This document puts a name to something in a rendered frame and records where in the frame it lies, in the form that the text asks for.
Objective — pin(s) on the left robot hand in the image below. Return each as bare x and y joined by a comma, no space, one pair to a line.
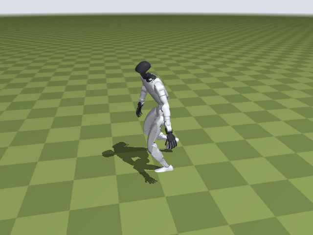
171,139

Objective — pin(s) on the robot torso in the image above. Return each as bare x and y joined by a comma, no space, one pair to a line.
150,89

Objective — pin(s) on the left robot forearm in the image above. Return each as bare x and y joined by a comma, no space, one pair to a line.
166,117

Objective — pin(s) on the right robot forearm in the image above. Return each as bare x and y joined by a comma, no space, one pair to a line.
142,97

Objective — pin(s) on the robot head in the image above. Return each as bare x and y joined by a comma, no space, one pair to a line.
142,67

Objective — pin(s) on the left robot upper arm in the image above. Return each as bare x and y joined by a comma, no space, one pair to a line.
160,91

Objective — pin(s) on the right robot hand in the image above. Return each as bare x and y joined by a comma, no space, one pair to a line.
138,111

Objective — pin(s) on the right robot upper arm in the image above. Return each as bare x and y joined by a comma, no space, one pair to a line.
143,88

